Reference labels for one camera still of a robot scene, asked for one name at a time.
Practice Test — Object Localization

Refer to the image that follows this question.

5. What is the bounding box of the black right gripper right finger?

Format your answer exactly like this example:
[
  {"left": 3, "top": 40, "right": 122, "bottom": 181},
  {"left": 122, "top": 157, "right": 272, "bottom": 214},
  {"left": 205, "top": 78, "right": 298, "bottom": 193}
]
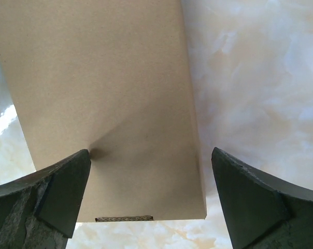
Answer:
[{"left": 211, "top": 147, "right": 313, "bottom": 248}]

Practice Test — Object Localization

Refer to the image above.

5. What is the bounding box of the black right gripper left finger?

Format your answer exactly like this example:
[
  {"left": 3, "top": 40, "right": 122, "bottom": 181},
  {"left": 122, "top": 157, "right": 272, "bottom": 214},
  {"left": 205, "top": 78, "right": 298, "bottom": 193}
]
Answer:
[{"left": 0, "top": 149, "right": 91, "bottom": 248}]

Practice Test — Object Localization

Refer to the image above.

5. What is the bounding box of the brown cardboard box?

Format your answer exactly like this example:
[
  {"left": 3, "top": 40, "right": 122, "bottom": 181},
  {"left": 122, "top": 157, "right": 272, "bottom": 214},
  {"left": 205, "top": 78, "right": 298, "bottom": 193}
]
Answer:
[{"left": 0, "top": 1, "right": 207, "bottom": 222}]

